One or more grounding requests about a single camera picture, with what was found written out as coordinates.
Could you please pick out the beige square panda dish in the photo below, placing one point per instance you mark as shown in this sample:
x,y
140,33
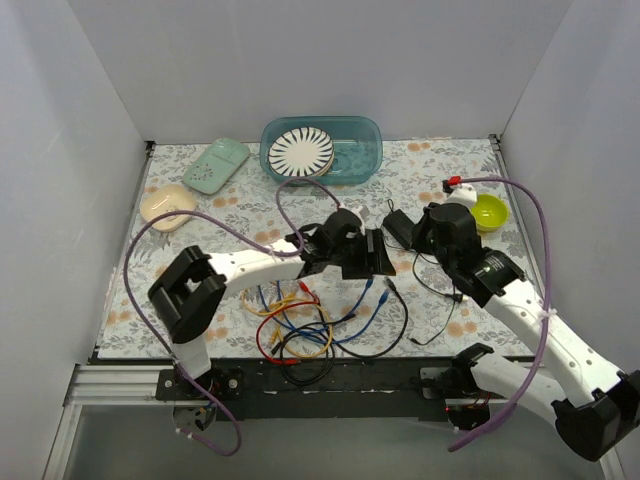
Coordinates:
x,y
166,199

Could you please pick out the black network switch box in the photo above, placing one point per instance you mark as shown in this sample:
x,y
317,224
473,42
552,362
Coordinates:
x,y
368,257

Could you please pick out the blue striped white plate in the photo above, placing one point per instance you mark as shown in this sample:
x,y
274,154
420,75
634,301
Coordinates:
x,y
301,152

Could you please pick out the teal plastic basin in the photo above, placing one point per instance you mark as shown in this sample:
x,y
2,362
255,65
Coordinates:
x,y
338,150

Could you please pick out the black power adapter brick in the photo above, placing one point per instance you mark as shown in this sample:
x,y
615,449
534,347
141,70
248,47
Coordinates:
x,y
400,226

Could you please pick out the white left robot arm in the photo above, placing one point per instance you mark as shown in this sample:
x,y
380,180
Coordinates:
x,y
247,270

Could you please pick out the green rectangular ceramic dish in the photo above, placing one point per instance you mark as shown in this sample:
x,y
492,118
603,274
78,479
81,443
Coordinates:
x,y
216,165

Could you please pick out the lime green bowl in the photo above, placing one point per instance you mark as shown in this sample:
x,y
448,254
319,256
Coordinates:
x,y
490,213

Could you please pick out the aluminium frame rail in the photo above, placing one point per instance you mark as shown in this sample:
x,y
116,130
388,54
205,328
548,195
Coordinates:
x,y
110,385

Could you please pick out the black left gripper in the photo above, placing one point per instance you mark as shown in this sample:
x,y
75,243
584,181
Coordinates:
x,y
367,253

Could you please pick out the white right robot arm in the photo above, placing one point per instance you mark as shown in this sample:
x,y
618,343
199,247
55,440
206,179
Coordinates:
x,y
592,403

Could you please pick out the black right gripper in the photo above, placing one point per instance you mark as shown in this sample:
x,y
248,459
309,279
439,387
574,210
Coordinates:
x,y
417,232

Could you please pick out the floral table mat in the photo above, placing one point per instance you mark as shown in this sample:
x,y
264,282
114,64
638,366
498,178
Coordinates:
x,y
187,314

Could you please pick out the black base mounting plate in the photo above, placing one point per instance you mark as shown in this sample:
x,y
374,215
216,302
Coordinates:
x,y
437,407

